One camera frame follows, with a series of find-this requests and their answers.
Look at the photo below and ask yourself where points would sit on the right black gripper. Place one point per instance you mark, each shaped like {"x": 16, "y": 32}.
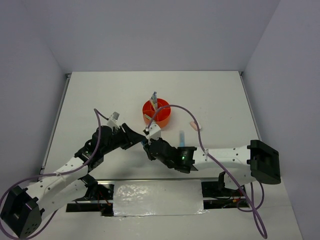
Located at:
{"x": 161, "y": 139}

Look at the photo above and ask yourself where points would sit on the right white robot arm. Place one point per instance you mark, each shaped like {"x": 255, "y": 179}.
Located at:
{"x": 249, "y": 163}

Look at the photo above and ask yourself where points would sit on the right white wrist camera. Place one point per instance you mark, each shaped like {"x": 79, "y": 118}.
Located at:
{"x": 152, "y": 132}

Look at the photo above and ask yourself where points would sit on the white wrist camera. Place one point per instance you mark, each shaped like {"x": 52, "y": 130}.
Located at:
{"x": 112, "y": 121}
{"x": 152, "y": 132}

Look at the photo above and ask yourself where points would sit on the blue white pen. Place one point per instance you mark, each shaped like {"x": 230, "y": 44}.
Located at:
{"x": 154, "y": 97}

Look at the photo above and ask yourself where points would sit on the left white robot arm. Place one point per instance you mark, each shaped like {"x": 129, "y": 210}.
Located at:
{"x": 25, "y": 208}

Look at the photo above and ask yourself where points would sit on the blue highlighter with clear cap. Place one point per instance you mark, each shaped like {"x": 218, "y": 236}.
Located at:
{"x": 182, "y": 142}

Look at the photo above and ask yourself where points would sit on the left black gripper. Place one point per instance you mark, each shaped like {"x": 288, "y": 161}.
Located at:
{"x": 132, "y": 138}

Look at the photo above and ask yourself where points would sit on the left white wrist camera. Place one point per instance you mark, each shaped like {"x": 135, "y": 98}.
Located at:
{"x": 112, "y": 121}

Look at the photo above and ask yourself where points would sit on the silver tape sheet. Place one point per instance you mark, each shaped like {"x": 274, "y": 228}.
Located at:
{"x": 158, "y": 198}

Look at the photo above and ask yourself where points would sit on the pink white correction tape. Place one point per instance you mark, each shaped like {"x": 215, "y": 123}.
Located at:
{"x": 195, "y": 126}

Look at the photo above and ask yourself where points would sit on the yellow thin highlighter pen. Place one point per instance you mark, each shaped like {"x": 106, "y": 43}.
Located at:
{"x": 152, "y": 103}

